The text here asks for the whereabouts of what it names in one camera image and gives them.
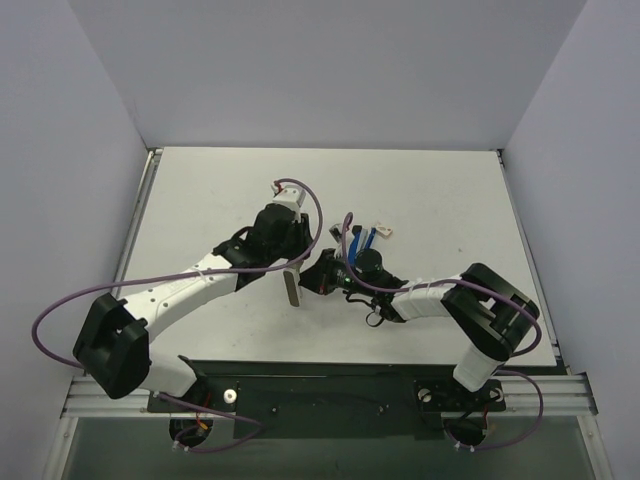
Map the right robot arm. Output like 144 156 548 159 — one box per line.
299 248 540 409

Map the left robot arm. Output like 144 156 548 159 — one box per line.
72 203 312 412

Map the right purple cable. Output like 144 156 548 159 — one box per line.
334 212 546 454

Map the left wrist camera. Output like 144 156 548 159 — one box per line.
272 185 306 210

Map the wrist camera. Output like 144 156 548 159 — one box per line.
329 223 350 255
272 185 306 210

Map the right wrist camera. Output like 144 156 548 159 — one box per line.
329 223 350 255

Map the purple cable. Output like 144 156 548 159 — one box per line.
334 212 546 454
31 177 324 371

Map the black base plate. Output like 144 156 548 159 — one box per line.
148 360 506 451

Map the beige white stapler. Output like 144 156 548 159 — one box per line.
283 264 302 308

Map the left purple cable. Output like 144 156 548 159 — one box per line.
31 177 324 371

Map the white staple box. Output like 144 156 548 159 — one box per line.
375 223 393 238

